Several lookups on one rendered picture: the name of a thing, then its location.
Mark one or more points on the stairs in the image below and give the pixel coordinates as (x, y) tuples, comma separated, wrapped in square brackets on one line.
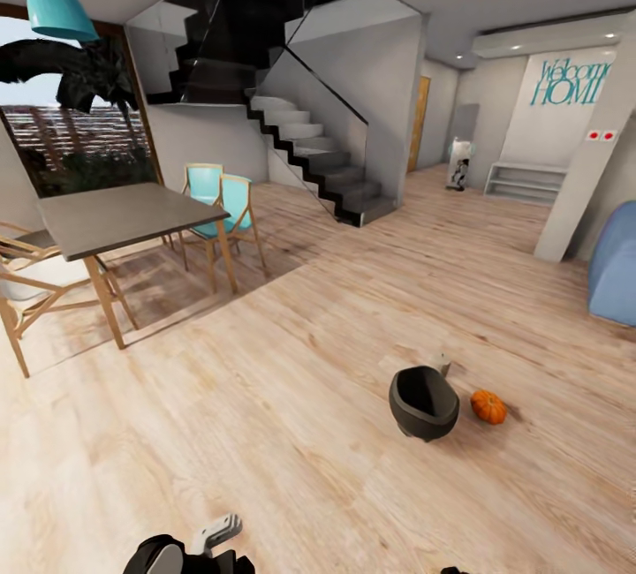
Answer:
[(233, 53)]

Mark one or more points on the pumpkin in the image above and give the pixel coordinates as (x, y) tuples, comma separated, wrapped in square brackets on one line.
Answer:
[(488, 407)]

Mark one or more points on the cauldron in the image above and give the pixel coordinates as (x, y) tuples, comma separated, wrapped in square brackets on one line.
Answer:
[(423, 403)]

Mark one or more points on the pillar candle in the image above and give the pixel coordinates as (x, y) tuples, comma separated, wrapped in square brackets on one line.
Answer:
[(441, 362)]

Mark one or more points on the breakfast table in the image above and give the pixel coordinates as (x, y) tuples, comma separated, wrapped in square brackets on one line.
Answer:
[(84, 224)]

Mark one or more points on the door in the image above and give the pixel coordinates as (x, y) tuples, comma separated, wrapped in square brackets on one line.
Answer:
[(421, 104)]

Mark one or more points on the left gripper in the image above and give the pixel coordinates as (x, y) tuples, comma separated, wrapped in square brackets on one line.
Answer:
[(226, 563)]

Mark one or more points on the sofa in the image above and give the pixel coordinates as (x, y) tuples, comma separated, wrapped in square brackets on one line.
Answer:
[(612, 287)]

